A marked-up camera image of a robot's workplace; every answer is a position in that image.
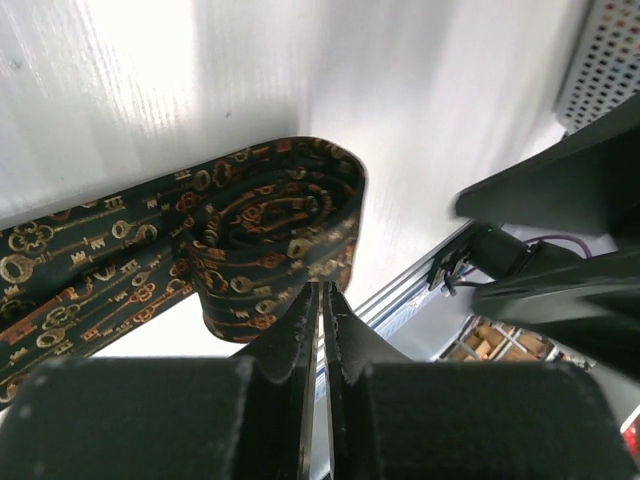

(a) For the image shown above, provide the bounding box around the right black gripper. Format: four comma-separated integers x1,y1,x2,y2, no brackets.
427,95,639,373

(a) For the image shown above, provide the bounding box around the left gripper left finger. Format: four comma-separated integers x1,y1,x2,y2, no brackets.
1,284,319,479

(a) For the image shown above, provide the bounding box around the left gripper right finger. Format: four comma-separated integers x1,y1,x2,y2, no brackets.
322,283,630,479

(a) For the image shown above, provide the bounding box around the dark key-patterned tie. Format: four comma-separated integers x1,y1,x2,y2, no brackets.
1,137,366,406

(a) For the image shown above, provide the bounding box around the white plastic basket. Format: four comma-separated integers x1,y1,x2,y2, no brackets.
555,0,639,135

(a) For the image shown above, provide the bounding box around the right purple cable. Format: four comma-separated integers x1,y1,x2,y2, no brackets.
522,232,594,259

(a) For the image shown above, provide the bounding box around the aluminium mounting rail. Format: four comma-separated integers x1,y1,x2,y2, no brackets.
309,219,481,451

